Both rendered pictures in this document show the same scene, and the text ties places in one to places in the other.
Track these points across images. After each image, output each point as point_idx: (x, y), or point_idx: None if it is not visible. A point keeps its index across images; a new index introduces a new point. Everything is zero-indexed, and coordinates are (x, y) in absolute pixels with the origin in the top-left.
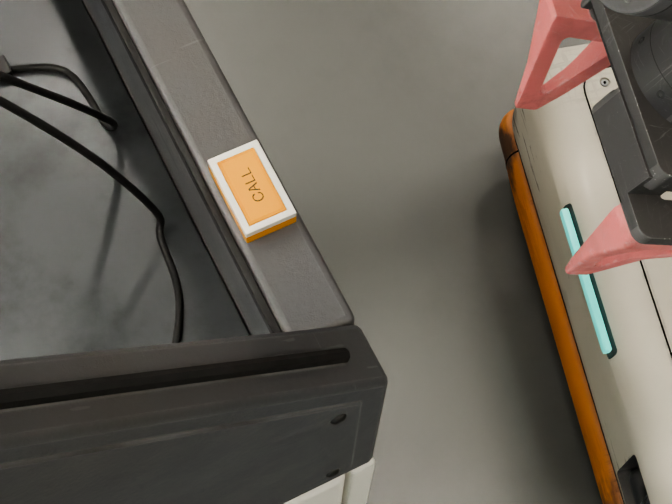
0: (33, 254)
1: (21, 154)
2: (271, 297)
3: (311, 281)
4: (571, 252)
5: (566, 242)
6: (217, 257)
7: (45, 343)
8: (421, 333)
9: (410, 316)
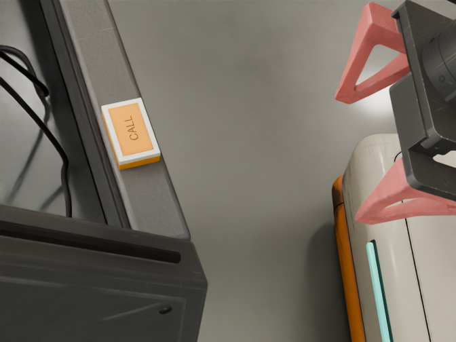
0: None
1: None
2: (130, 211)
3: (163, 204)
4: (370, 274)
5: (368, 267)
6: (102, 193)
7: None
8: (257, 321)
9: (251, 309)
